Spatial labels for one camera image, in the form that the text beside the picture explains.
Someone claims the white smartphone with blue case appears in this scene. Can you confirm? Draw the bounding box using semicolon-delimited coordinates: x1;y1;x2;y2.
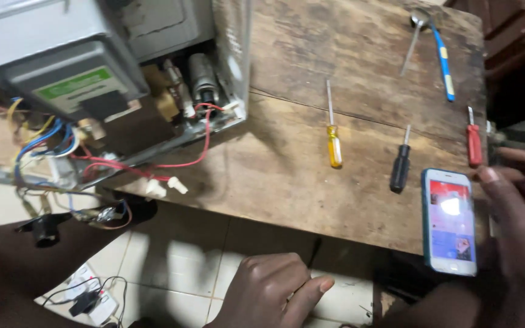
421;168;478;277

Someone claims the black plug adapter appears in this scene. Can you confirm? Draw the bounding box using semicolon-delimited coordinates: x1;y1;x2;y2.
68;291;102;318

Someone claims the bundle of coloured wires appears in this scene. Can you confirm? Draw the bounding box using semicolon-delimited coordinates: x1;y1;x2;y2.
6;97;108;215

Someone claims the dark wooden cabinet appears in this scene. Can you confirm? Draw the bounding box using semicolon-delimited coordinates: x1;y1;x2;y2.
444;0;525;85

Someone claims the black handled screwdriver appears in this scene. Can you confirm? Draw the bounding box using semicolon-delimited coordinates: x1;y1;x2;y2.
389;124;413;194

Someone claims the small metal part with wires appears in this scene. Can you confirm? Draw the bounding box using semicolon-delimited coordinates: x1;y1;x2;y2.
72;200;134;231

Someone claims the black plastic part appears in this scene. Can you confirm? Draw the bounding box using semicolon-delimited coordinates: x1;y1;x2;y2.
15;213;73;249

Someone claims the person's left hand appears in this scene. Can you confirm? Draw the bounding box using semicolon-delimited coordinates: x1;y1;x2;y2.
203;252;336;328

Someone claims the silver cylindrical capacitor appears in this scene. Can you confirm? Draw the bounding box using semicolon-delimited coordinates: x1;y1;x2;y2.
187;52;221;106

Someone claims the white wire connector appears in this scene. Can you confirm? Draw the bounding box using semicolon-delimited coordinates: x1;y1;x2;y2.
146;178;168;199
167;176;189;196

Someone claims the gray magnetron with green label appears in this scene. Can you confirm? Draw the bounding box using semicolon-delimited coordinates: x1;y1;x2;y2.
0;41;150;121

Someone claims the white power strip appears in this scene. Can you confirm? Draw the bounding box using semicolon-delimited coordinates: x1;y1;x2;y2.
61;263;120;327

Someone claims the red handled screwdriver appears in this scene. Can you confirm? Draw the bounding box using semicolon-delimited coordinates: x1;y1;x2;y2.
466;106;484;168

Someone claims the opened gray microwave oven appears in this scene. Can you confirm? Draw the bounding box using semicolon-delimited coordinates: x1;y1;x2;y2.
0;0;254;192

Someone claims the black cable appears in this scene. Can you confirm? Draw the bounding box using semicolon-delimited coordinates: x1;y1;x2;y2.
40;275;129;328

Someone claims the metal spoon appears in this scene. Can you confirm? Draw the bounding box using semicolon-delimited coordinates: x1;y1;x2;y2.
400;7;432;77

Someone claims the yellow handled screwdriver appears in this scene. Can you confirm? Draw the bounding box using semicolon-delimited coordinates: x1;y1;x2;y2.
325;78;344;169

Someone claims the red wire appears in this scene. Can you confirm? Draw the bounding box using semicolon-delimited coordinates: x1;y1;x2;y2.
69;102;227;183

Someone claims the blue toothbrush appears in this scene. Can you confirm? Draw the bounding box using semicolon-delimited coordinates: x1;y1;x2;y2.
428;20;456;103

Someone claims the brown transformer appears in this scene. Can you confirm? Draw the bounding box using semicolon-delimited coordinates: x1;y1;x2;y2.
142;63;186;123

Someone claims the thin black tool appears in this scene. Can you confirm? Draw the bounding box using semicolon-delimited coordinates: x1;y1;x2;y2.
307;237;323;270

